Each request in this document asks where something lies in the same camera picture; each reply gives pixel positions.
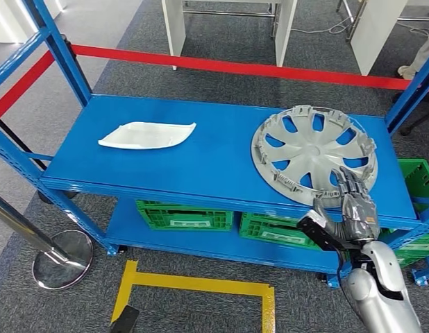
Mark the chrome barrier stanchion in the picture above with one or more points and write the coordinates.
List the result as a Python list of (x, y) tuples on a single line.
[(71, 53), (61, 259)]

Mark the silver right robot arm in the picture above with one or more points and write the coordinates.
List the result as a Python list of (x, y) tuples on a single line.
[(384, 299)]

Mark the black barrier stanchion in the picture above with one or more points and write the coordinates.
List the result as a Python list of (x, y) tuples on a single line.
[(16, 139)]

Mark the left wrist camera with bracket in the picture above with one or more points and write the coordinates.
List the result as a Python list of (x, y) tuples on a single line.
[(126, 319)]

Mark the red barrier belt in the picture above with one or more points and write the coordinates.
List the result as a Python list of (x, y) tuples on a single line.
[(24, 85), (235, 68)]

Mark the blue metal shelf rack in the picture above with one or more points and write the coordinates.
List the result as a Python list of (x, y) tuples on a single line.
[(200, 151), (424, 275)]

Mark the green plastic crate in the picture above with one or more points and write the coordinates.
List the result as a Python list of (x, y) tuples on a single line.
[(417, 177), (186, 216), (408, 263), (270, 230)]

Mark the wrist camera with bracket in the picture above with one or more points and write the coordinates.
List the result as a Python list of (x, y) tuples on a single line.
[(126, 319), (313, 230)]

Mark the white plastic trim part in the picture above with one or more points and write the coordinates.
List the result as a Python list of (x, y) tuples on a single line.
[(144, 136)]

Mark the yellow tape square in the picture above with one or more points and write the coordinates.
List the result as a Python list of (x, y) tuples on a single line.
[(200, 283)]

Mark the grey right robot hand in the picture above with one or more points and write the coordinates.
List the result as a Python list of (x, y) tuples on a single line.
[(360, 216)]

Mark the grey plastic wheel hubcap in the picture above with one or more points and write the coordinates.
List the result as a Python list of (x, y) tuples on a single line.
[(305, 147)]

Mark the person's leg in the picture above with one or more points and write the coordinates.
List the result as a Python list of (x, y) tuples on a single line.
[(405, 71)]

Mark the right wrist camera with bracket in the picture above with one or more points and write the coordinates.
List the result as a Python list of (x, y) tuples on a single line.
[(313, 230)]

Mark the black office chair base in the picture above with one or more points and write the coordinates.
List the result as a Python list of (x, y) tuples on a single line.
[(417, 122)]

